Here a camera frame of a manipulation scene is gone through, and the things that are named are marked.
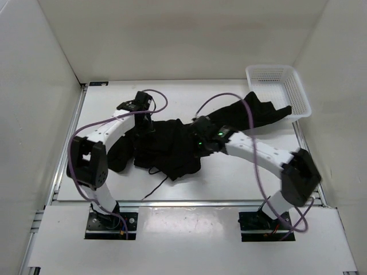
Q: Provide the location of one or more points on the black corner label plate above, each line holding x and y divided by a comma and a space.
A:
98, 83

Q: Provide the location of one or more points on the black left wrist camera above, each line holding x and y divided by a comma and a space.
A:
143, 97

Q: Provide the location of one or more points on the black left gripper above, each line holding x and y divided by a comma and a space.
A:
148, 130

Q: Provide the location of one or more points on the aluminium left frame rail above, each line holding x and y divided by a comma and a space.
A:
62, 161

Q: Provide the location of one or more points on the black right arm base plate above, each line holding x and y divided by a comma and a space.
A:
255, 228

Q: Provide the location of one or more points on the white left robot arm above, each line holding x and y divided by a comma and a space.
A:
88, 162

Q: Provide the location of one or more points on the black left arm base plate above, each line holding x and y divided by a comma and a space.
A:
98, 228

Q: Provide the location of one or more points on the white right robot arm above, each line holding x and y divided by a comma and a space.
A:
297, 171

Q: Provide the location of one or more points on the white perforated plastic basket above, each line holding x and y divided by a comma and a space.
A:
281, 85

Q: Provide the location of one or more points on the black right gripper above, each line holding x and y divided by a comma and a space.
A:
201, 153

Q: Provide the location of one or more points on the aluminium front frame rail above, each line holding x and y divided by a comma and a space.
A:
256, 203

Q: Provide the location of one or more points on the black trousers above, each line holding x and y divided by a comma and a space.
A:
170, 149

